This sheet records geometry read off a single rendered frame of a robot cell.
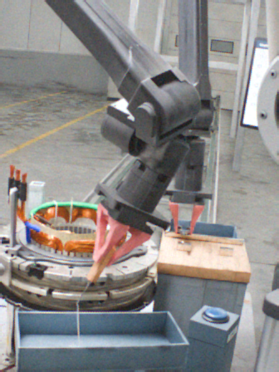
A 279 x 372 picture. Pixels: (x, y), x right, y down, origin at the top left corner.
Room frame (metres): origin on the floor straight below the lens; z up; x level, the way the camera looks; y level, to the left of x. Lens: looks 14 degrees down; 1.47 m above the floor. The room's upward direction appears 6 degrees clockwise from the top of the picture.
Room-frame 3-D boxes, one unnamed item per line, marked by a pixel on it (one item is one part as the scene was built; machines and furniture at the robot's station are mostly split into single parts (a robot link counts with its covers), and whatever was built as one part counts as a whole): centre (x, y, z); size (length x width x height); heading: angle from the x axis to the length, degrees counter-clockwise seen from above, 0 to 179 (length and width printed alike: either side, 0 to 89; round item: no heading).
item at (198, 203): (1.16, -0.11, 1.14); 0.07 x 0.07 x 0.09; 87
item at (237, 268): (1.13, -0.15, 1.05); 0.20 x 0.19 x 0.02; 176
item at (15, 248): (0.92, 0.21, 1.15); 0.03 x 0.02 x 0.12; 171
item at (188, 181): (1.16, -0.10, 1.21); 0.10 x 0.07 x 0.07; 87
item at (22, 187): (0.94, 0.21, 1.21); 0.04 x 0.04 x 0.03; 89
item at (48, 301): (1.01, 0.11, 1.05); 0.29 x 0.29 x 0.06
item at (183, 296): (1.13, -0.15, 0.91); 0.19 x 0.19 x 0.26; 86
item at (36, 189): (1.09, 0.20, 1.14); 0.03 x 0.03 x 0.09; 89
